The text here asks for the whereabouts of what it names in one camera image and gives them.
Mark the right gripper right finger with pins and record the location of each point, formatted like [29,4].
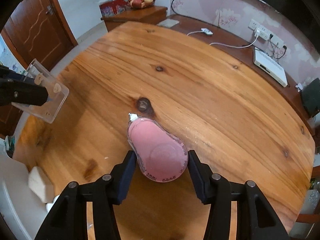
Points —
[256,218]

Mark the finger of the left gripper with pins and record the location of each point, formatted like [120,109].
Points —
[22,92]

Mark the white router box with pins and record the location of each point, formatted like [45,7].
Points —
[268,65]

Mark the red tissue box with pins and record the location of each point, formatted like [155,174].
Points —
[112,7]

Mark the fruit pile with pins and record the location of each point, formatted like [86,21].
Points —
[140,4]

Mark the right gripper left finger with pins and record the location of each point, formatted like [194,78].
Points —
[67,219]

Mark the wooden side cabinet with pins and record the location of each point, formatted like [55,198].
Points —
[151,15]

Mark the white plastic tray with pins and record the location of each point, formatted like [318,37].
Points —
[21,208]

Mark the clear plastic box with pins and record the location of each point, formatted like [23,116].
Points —
[37,74]

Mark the brown wooden door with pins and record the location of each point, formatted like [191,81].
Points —
[37,29]

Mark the black speaker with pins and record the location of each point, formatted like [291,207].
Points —
[310,97]

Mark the white power strip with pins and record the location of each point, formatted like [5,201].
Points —
[265,39]

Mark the pink pear-shaped tape dispenser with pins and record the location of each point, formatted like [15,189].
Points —
[161,156]

